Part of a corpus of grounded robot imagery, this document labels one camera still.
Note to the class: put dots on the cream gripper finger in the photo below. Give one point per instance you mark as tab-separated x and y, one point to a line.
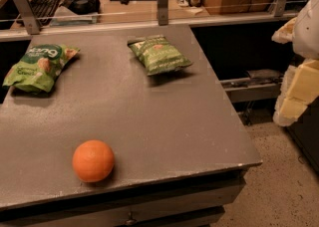
299	89
285	33

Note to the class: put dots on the orange fruit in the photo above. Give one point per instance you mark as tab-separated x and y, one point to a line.
93	161

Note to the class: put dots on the green jalapeno chip bag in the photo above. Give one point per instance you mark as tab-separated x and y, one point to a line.
158	54

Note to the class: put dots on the light green snack bag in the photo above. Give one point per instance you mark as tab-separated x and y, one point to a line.
39	68

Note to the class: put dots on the grey metal side shelf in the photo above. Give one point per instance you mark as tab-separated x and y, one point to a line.
256	85

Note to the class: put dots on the small round brown object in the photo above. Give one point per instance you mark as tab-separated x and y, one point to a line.
195	3

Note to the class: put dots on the black headphones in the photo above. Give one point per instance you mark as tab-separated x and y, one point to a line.
82	7

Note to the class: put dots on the black keyboard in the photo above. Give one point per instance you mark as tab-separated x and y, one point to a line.
44	10

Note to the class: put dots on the left metal rail bracket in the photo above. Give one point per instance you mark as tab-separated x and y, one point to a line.
29	19

